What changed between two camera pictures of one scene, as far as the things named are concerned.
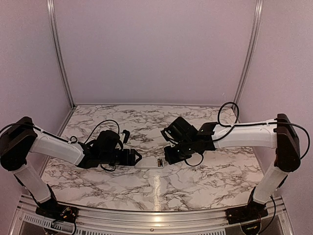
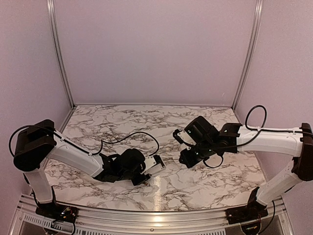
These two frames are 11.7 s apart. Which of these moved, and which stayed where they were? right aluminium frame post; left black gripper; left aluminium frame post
Moved: left black gripper
Stayed: left aluminium frame post; right aluminium frame post
